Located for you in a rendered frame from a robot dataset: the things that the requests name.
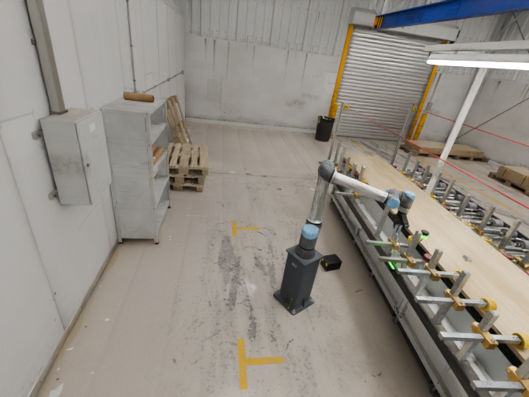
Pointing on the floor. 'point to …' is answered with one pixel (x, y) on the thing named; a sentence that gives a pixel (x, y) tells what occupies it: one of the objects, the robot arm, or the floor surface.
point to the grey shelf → (137, 165)
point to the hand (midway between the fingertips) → (395, 232)
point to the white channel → (471, 87)
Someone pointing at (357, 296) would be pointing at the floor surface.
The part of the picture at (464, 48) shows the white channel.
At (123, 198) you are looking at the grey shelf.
